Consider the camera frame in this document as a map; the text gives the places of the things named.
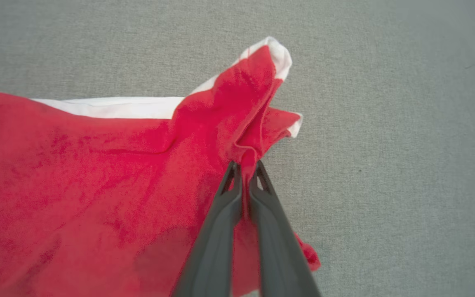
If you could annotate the stack of red shirts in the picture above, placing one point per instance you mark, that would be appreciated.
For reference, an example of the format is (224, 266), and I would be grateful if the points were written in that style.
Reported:
(76, 185)

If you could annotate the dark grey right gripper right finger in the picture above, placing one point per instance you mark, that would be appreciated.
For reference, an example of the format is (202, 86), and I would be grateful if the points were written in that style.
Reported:
(276, 247)

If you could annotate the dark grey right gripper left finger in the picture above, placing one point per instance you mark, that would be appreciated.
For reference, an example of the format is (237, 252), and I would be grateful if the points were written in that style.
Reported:
(217, 235)

